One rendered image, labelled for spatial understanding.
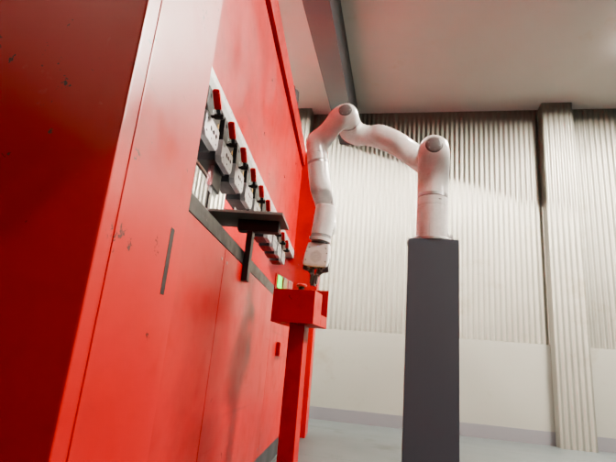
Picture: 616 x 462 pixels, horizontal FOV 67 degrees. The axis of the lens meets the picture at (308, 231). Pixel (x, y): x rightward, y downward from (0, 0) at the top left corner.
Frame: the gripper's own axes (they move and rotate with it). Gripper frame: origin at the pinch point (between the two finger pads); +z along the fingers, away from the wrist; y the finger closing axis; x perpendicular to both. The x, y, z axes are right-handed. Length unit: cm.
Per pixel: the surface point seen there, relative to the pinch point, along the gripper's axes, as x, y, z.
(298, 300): -15.1, 0.1, 10.0
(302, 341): -8.1, 2.2, 23.9
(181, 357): -79, -4, 33
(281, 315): -15.1, -5.1, 16.4
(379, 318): 319, -19, -19
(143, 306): -123, 15, 25
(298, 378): -8.1, 2.8, 36.8
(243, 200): -2.3, -36.6, -30.6
